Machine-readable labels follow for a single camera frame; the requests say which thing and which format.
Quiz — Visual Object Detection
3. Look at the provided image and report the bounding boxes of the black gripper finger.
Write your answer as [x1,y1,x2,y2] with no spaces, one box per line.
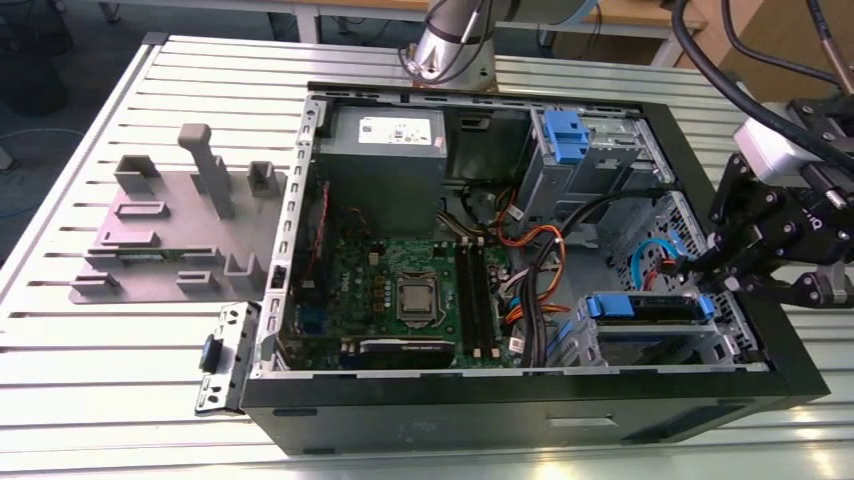
[676,152,782,275]
[699,263,854,307]

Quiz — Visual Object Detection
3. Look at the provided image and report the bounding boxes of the power wire black connector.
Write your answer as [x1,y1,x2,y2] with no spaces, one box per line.
[656,254,722,294]

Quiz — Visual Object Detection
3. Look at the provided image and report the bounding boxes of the hard disk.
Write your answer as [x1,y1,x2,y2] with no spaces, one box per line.
[552,292,719,364]

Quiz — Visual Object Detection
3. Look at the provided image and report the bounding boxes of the metal disk bay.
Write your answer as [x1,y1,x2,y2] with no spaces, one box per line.
[576,291,762,369]

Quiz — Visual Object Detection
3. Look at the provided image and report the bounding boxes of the metal drive cage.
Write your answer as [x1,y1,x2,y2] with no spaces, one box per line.
[519,107,675,236]

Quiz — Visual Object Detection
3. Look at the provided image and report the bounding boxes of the blue plastic drive latch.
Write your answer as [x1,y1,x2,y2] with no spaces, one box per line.
[543,109,592,165]

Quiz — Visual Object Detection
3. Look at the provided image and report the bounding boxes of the brown wooden cabinet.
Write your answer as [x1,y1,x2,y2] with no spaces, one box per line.
[676,0,854,134]

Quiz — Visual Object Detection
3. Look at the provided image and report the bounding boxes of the black RAM slot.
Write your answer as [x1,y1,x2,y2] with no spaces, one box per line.
[455,237,483,359]
[472,237,503,359]

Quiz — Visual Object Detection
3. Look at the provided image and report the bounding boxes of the CPU socket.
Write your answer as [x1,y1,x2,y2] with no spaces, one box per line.
[391,269,443,327]

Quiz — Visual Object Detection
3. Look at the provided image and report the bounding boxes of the silver CPU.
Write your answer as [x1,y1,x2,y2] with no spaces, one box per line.
[397,284,435,314]

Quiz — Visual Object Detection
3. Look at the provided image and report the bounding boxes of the black PC case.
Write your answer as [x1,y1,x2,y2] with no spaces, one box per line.
[237,79,831,456]

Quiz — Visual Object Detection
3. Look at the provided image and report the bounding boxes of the grey power supply unit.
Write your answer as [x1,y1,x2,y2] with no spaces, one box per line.
[312,104,449,240]

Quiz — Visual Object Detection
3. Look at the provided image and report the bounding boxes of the black graphics card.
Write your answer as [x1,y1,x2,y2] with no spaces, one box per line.
[339,337,459,370]

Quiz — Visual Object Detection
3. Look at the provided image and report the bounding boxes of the green motherboard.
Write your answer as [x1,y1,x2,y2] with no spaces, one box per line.
[279,234,528,371]

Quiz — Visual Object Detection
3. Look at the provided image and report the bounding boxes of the blue expansion slot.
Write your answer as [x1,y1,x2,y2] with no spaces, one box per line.
[297,302,329,337]

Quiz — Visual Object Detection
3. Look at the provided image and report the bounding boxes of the grey parts rack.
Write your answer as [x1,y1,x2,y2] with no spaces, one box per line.
[68,123,293,305]

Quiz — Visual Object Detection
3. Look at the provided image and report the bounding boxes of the green RAM stick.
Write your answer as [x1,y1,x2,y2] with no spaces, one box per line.
[116,248,192,261]

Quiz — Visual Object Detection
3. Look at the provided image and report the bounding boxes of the black office chair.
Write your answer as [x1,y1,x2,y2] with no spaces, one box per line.
[0,0,75,119]

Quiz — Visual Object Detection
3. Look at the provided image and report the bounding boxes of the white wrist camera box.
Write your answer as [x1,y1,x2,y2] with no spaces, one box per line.
[732,117,822,186]

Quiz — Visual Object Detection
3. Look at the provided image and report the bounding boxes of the blue data wire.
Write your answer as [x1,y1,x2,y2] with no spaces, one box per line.
[630,239,682,291]

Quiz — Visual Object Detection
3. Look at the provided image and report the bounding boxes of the orange wire bundle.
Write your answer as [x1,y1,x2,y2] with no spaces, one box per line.
[496,224,575,326]

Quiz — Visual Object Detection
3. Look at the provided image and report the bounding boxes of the braided brown robot cable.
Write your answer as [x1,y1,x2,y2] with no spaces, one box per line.
[804,0,854,96]

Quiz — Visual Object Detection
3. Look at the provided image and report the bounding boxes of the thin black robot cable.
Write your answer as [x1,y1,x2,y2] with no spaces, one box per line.
[722,0,854,96]

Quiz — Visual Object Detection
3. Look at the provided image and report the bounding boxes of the yellow black wire bundle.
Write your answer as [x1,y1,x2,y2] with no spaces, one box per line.
[436,209,499,240]

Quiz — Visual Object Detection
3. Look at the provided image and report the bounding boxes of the thin red wire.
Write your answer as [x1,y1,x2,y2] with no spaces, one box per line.
[303,179,333,289]

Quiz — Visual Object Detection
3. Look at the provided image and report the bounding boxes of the metal card retention bracket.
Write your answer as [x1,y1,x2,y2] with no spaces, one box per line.
[193,301,263,416]

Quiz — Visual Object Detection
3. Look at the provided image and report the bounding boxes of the white floor cable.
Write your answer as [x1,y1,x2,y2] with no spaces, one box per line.
[0,127,88,146]

